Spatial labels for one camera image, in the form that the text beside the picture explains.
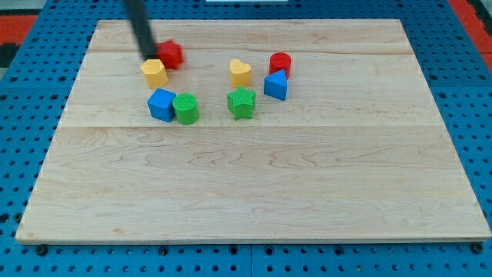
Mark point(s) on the yellow hexagon block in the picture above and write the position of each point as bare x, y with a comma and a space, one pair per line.
155, 73

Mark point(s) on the green star block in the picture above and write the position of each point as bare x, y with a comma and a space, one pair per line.
241, 103

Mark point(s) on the red star block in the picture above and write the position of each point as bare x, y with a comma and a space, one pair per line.
170, 53

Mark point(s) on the light wooden board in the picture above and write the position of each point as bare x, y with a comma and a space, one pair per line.
357, 153

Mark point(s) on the blue triangle block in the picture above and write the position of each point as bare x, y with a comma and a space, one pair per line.
276, 85

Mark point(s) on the yellow heart block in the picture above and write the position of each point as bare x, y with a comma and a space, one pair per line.
240, 73

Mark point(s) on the green cylinder block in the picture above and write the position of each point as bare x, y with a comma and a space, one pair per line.
185, 106

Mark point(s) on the red cylinder block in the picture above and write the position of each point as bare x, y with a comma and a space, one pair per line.
280, 61

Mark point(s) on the blue cube block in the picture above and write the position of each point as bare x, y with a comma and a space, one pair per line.
160, 104

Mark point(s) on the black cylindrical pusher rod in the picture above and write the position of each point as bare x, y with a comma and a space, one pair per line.
141, 27

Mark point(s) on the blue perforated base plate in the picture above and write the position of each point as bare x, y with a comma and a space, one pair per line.
37, 84

